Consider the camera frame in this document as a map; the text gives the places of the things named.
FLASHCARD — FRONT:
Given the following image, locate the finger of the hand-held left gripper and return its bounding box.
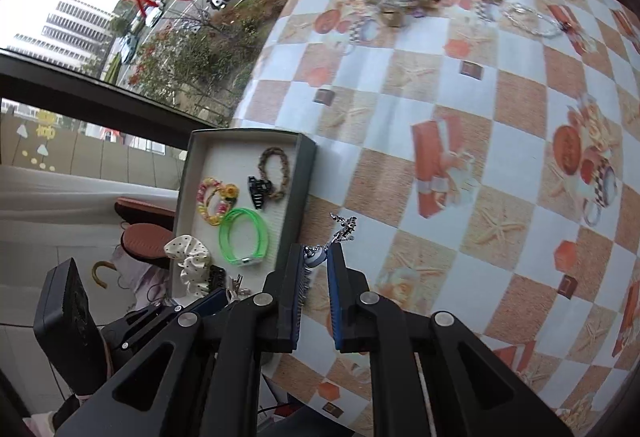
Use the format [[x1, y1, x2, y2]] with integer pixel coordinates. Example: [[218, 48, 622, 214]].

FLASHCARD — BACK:
[[102, 304, 176, 350], [165, 288, 230, 323]]

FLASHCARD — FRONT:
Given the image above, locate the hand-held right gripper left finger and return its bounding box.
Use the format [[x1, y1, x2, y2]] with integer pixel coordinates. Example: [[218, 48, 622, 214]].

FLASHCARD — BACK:
[[55, 244, 308, 437]]

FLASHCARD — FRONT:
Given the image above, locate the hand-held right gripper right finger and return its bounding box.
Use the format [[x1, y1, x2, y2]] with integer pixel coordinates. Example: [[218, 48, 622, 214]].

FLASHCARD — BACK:
[[326, 243, 573, 437]]

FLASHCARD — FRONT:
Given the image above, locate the silver charm bracelet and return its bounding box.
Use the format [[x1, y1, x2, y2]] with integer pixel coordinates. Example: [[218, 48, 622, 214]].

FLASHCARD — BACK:
[[302, 213, 358, 270]]

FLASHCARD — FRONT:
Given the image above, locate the white polka dot scrunchie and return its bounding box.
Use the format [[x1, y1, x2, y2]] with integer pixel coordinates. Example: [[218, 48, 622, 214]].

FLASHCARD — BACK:
[[164, 234, 213, 299]]

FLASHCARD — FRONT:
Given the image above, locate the green plastic bracelet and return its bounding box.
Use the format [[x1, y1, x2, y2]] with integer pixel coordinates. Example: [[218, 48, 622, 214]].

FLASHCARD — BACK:
[[218, 208, 270, 267]]

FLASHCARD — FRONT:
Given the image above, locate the grey jewelry tray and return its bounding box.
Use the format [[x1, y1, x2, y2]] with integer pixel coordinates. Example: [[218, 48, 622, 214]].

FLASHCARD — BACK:
[[170, 128, 317, 305]]

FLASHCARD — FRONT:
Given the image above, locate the brown slipper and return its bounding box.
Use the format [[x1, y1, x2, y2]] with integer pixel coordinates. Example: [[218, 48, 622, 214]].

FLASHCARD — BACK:
[[114, 197, 178, 223], [120, 223, 176, 263]]

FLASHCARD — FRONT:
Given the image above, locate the black claw hair clip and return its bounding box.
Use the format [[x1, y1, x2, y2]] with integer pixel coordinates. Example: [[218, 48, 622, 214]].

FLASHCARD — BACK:
[[247, 174, 273, 212]]

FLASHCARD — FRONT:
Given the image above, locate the checkered printed tablecloth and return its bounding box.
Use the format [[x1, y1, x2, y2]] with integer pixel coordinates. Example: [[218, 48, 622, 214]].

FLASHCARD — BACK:
[[230, 0, 640, 437]]

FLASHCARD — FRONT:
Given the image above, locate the yellow hook handle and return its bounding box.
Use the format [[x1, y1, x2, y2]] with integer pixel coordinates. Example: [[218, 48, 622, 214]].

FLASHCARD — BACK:
[[91, 261, 117, 289]]

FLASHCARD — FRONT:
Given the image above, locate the colourful beaded bracelet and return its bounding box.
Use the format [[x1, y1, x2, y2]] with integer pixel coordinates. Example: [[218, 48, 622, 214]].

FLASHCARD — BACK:
[[197, 177, 241, 225]]

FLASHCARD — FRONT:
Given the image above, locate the brown braided bracelet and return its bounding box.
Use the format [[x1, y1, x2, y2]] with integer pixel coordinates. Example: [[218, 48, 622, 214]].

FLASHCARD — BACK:
[[258, 147, 291, 202]]

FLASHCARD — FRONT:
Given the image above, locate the silver chain necklace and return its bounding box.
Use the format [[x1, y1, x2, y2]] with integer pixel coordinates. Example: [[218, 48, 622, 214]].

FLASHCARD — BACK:
[[502, 2, 573, 38]]

